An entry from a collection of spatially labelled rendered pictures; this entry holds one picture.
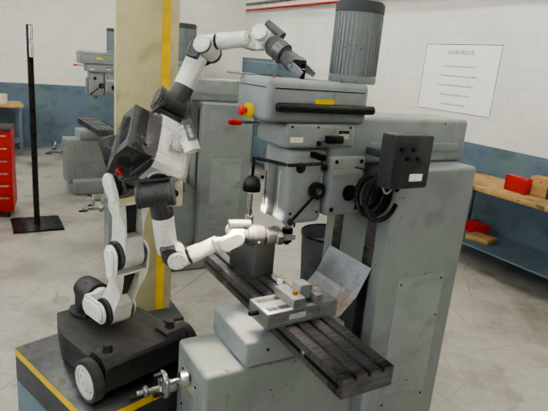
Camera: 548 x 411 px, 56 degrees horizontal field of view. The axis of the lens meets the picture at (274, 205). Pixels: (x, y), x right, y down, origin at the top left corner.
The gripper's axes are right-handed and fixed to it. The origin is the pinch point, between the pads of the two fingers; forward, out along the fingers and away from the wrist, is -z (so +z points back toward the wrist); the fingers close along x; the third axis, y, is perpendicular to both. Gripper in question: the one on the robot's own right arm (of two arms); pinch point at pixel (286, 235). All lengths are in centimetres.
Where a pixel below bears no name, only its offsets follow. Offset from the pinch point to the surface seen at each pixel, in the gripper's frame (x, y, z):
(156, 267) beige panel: 165, 85, 47
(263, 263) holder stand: 25.0, 23.8, 2.3
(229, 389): -24, 59, 25
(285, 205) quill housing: -10.9, -16.4, 5.7
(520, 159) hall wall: 280, 8, -359
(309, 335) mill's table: -32.3, 30.5, -3.1
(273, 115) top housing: -17, -53, 16
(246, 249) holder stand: 29.7, 17.9, 10.4
